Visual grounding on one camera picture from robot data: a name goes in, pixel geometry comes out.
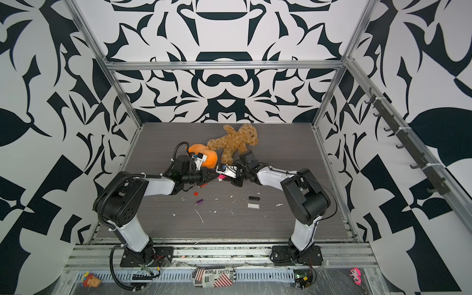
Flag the wall hook rack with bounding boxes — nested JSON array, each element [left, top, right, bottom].
[[366, 94, 451, 195]]

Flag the printed label sticker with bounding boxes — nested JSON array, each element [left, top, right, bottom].
[[192, 267, 237, 288]]

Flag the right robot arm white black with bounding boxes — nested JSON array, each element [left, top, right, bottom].
[[232, 151, 331, 266]]

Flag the aluminium frame post left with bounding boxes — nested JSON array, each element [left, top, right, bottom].
[[63, 0, 143, 129]]

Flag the colourful small toy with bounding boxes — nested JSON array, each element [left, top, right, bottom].
[[82, 272, 102, 288]]

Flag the orange plush fish toy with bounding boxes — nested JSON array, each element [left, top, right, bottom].
[[188, 144, 218, 168]]

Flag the brown teddy bear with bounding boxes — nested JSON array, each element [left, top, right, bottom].
[[206, 124, 259, 165]]

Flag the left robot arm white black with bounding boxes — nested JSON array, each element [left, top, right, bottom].
[[93, 141, 218, 266]]

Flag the pink toy figure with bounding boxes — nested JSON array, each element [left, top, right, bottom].
[[350, 267, 362, 286]]

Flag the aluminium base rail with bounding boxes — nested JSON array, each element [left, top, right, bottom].
[[65, 243, 379, 270]]

